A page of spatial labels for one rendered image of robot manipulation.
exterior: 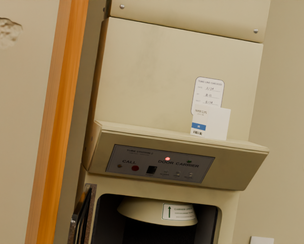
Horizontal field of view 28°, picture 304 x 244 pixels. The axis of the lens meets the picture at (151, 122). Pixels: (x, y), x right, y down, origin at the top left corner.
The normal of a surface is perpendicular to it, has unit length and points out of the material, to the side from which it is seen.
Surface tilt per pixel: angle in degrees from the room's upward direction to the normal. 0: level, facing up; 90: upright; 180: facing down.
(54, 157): 90
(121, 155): 135
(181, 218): 67
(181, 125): 90
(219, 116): 90
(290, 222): 90
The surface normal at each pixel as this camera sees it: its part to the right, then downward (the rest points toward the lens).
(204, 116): -0.86, -0.11
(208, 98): 0.21, 0.08
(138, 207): -0.39, -0.43
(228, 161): 0.04, 0.76
